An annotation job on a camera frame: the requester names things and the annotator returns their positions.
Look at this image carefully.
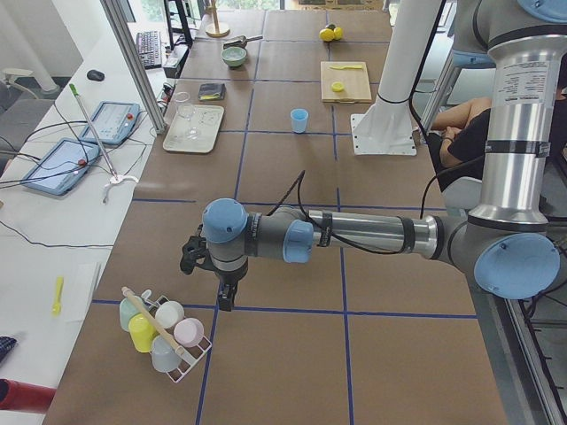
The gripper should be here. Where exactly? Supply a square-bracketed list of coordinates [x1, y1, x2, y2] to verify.
[215, 264, 248, 312]

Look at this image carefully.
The wooden mug tree stand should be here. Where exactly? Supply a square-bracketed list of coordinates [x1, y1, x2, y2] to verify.
[205, 0, 230, 38]

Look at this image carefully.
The black computer mouse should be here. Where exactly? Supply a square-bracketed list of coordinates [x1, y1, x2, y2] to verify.
[87, 69, 105, 81]

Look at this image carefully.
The grey blue cup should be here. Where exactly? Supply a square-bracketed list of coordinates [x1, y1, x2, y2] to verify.
[151, 336, 181, 373]

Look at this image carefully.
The yellow plastic knife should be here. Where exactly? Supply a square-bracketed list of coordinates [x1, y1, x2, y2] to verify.
[329, 65, 363, 70]

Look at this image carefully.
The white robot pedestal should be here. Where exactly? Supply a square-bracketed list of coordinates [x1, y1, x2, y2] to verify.
[351, 0, 444, 156]

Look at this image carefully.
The yellow spoon on desk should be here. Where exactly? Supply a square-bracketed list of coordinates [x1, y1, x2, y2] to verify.
[51, 276, 64, 316]

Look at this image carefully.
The cream bear tray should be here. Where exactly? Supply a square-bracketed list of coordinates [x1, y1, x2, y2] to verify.
[163, 105, 224, 154]

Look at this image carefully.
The white wire cup rack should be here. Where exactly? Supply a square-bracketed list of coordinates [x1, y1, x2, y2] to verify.
[141, 290, 212, 383]

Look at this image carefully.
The seated person black shirt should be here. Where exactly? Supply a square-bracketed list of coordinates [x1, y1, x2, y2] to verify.
[431, 81, 566, 168]

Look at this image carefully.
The yellow cup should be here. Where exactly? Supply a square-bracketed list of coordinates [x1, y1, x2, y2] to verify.
[128, 313, 158, 353]

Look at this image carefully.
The black keyboard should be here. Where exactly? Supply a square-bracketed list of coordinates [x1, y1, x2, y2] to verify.
[136, 31, 162, 69]

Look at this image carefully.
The half lemon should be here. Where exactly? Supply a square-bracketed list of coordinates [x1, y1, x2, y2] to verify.
[331, 81, 345, 93]

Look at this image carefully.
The metal ice scoop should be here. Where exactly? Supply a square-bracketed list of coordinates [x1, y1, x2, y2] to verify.
[223, 35, 263, 49]

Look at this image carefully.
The pink cup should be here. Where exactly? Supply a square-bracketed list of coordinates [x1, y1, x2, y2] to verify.
[174, 318, 205, 347]

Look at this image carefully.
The mint green cup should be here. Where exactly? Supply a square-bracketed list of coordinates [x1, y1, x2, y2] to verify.
[119, 297, 139, 332]

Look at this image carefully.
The green bowl of ice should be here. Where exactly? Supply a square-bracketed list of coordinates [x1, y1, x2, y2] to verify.
[221, 46, 247, 68]

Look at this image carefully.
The near teach pendant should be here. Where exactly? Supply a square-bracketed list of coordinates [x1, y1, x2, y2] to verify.
[23, 138, 100, 196]

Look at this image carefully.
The aluminium frame post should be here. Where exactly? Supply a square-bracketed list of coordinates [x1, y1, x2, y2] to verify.
[100, 0, 166, 135]

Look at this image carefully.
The yellow lemon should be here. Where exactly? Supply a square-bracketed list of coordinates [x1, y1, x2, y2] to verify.
[319, 27, 335, 43]
[333, 27, 343, 41]

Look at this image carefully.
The teach pendant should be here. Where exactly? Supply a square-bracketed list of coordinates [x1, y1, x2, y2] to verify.
[91, 101, 141, 146]
[23, 138, 100, 196]

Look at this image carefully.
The light blue plastic cup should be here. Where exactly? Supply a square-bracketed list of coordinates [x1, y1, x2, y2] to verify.
[290, 108, 309, 134]

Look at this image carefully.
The white cup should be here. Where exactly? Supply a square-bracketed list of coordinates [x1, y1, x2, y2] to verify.
[155, 300, 184, 329]

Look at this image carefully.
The grey folded cloth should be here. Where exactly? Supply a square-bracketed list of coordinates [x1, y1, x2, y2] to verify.
[198, 82, 226, 101]

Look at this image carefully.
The green tipped metal rod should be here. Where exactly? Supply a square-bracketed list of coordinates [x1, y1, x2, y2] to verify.
[69, 83, 119, 184]

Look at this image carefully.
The far teach pendant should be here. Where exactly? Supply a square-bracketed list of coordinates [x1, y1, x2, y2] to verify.
[91, 101, 141, 146]

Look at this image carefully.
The wine glass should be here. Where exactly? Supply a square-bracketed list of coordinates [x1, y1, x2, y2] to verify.
[173, 91, 199, 140]

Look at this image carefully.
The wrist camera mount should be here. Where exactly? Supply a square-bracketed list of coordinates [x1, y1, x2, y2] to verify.
[180, 224, 212, 274]

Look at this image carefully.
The wooden cutting board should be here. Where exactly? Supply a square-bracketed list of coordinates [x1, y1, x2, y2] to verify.
[320, 61, 372, 103]

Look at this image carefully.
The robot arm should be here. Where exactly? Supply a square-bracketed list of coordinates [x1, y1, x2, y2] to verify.
[203, 1, 566, 311]

